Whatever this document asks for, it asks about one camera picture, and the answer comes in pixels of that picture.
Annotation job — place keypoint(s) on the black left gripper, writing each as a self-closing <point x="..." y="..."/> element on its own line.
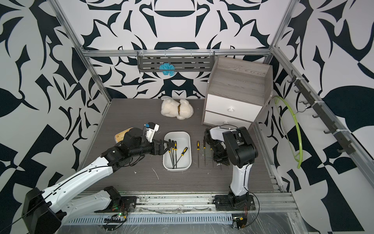
<point x="162" y="150"/>

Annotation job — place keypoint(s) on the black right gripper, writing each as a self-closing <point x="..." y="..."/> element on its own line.
<point x="224" y="160"/>

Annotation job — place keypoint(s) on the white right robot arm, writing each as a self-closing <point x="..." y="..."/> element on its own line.
<point x="233" y="146"/>

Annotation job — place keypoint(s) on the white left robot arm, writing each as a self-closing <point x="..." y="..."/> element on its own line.
<point x="45" y="211"/>

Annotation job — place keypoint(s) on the white plastic storage box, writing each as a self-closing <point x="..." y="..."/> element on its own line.
<point x="183" y="140"/>

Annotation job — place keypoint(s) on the yellow sponge block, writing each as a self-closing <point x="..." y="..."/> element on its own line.
<point x="120" y="136"/>

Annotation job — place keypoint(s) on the white plush toy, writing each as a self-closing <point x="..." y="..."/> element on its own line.
<point x="177" y="109"/>

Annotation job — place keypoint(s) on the grey wooden drawer cabinet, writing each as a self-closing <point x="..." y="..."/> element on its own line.
<point x="242" y="85"/>

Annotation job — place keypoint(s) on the teal crumpled cloth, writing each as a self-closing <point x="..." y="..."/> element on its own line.
<point x="167" y="69"/>

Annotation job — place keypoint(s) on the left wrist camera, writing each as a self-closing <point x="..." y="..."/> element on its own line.
<point x="150" y="130"/>

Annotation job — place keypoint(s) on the white perforated cable duct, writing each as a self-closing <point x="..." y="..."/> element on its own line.
<point x="155" y="219"/>

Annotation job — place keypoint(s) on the grey slotted wall shelf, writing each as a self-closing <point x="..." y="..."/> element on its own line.
<point x="190" y="63"/>

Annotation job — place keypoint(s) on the grey wall hook rail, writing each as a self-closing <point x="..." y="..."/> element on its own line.
<point x="322" y="112"/>

